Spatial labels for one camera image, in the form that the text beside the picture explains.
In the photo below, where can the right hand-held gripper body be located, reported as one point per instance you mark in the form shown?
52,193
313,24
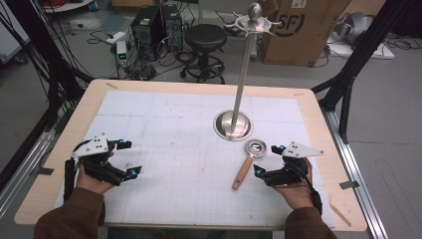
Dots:
292,162

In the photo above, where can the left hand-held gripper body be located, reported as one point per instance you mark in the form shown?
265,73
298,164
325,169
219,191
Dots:
93,147

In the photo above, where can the metal utensil rack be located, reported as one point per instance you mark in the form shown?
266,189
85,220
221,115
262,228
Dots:
242,83

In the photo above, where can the person's right hand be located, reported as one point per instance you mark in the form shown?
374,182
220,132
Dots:
297,195

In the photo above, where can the person's left hand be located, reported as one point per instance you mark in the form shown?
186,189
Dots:
91,184

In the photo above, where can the white grid mat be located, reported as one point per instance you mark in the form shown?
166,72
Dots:
185,172

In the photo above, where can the grey tape piece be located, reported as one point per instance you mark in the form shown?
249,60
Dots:
45,171
349,185

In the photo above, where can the thin wooden strip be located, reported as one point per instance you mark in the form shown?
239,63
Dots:
340,215

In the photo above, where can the small device with green display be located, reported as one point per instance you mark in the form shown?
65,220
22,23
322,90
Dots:
121,53

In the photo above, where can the white power strip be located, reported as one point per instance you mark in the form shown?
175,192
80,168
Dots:
115,37

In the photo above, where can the black metal stand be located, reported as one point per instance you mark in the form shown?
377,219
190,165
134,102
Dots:
351,66

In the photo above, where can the large black computer tower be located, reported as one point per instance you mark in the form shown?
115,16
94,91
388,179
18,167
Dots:
147,33

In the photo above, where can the brown cardboard box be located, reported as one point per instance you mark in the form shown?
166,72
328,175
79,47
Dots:
308,36

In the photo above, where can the slim black computer tower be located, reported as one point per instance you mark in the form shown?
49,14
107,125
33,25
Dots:
172,28

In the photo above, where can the black round stool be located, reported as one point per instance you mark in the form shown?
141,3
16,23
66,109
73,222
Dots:
205,43

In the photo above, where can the white flat board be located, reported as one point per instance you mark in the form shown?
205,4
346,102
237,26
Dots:
365,51

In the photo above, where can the silver grey bag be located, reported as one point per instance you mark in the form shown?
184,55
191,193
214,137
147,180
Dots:
353,28

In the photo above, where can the aluminium rail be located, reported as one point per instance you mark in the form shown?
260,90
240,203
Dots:
358,186
23,169

